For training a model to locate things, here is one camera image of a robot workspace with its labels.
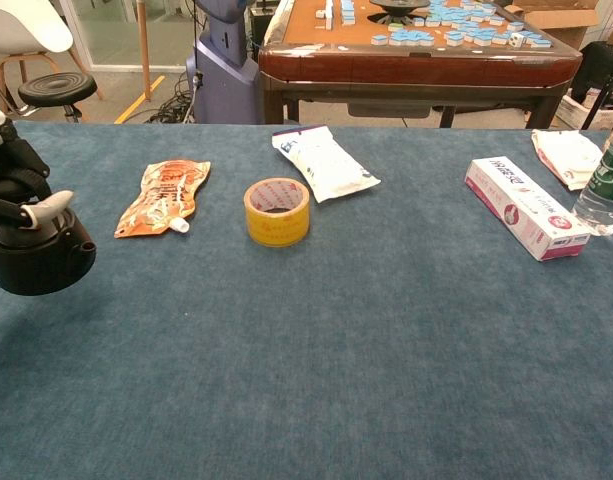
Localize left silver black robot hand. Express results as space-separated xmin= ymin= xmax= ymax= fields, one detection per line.
xmin=0 ymin=107 xmax=75 ymax=231

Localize black round device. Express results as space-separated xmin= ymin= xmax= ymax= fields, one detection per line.
xmin=0 ymin=172 xmax=97 ymax=297

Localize wooden post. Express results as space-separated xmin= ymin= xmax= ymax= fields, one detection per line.
xmin=137 ymin=0 xmax=153 ymax=103

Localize black cable bundle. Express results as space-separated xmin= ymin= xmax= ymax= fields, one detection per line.
xmin=148 ymin=72 xmax=196 ymax=125

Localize blue felt table cover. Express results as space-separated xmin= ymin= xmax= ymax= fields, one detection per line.
xmin=0 ymin=121 xmax=613 ymax=480

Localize cardboard box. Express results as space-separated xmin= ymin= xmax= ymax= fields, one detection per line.
xmin=505 ymin=0 xmax=600 ymax=51

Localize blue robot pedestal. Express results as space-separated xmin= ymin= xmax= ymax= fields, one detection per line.
xmin=185 ymin=0 xmax=261 ymax=125

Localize black round dice console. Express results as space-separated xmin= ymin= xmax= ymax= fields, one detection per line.
xmin=368 ymin=0 xmax=431 ymax=24

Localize yellow packing tape roll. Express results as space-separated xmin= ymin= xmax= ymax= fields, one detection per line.
xmin=243 ymin=177 xmax=311 ymax=248

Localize white paper packet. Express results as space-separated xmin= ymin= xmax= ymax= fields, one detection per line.
xmin=530 ymin=128 xmax=606 ymax=192

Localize clear green-label water bottle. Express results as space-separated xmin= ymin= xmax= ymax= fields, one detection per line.
xmin=571 ymin=117 xmax=613 ymax=238

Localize white wet wipes pack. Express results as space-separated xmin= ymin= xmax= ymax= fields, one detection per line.
xmin=271 ymin=125 xmax=382 ymax=204

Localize white shell chair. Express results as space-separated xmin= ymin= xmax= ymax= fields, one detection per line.
xmin=0 ymin=0 xmax=105 ymax=119

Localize brown mahjong table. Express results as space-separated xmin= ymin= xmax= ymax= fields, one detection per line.
xmin=258 ymin=0 xmax=585 ymax=130

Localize black round swivel stool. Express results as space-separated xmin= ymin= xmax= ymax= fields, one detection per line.
xmin=17 ymin=71 xmax=99 ymax=124

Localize white pink toothpaste box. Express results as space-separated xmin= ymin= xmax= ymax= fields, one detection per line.
xmin=464 ymin=156 xmax=592 ymax=262

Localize orange spout pouch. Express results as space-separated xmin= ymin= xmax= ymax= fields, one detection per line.
xmin=113 ymin=158 xmax=212 ymax=240

